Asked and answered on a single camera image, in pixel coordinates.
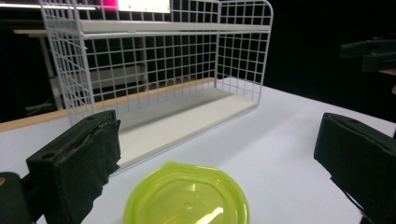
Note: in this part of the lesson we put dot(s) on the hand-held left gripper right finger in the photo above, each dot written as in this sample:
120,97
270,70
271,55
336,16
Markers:
361,155

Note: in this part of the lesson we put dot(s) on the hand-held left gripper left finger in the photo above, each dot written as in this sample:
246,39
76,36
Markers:
74,161

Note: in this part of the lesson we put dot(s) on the green plastic container lid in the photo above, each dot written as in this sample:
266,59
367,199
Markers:
186,196

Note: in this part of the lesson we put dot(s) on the white background desk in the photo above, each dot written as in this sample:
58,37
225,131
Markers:
77,68

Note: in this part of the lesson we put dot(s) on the bright monitor screen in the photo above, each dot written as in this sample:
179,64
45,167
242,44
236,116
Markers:
134,5

